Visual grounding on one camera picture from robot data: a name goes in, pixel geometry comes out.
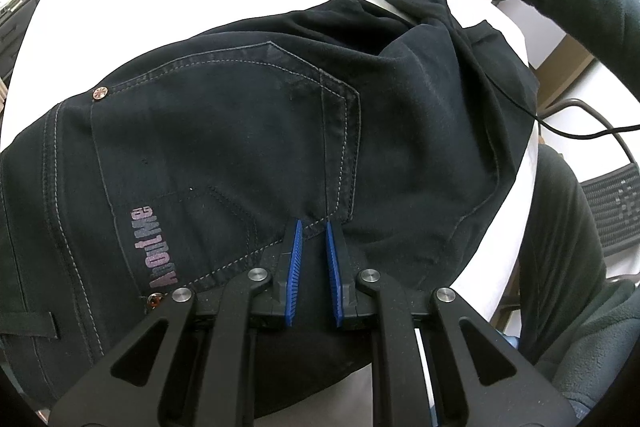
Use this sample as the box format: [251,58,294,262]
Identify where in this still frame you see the black cable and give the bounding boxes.
[412,0,640,140]

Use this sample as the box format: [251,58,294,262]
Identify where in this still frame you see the black denim pants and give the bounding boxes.
[0,0,541,420]

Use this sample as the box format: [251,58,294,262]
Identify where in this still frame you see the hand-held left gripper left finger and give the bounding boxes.
[47,218,306,427]

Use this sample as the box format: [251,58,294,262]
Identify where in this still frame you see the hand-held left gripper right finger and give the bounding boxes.
[325,219,583,427]

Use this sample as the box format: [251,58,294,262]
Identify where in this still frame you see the person's torso in fleece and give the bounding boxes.
[517,143,640,413]

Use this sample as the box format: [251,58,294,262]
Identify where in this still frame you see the black woven chair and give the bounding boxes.
[537,98,640,323]

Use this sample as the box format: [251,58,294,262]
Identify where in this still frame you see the dark grey nightstand with clutter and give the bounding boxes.
[0,0,56,108]

